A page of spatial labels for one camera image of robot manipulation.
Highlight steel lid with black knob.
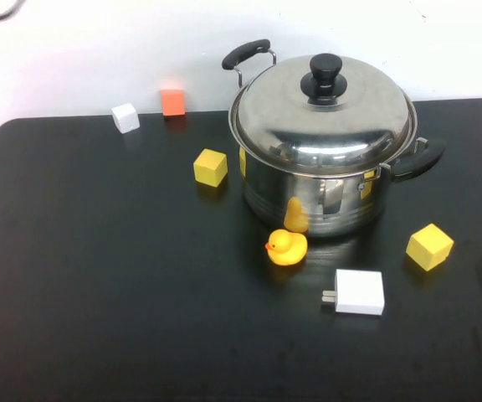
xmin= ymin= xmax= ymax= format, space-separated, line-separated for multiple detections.
xmin=228 ymin=53 xmax=414 ymax=176

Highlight yellow foam cube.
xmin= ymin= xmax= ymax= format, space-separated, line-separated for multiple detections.
xmin=405 ymin=223 xmax=455 ymax=272
xmin=192 ymin=147 xmax=228 ymax=186

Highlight yellow rubber duck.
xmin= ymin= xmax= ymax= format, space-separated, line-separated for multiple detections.
xmin=264 ymin=228 xmax=309 ymax=266

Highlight orange foam cube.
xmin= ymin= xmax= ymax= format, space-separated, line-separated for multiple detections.
xmin=160 ymin=88 xmax=186 ymax=117

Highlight white foam cube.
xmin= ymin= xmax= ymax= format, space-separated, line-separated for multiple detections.
xmin=111 ymin=102 xmax=141 ymax=135

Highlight white power adapter plug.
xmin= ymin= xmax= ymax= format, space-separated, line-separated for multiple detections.
xmin=320 ymin=268 xmax=385 ymax=316

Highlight stainless steel pot black handles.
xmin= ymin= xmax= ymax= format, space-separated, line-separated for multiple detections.
xmin=221 ymin=39 xmax=448 ymax=239

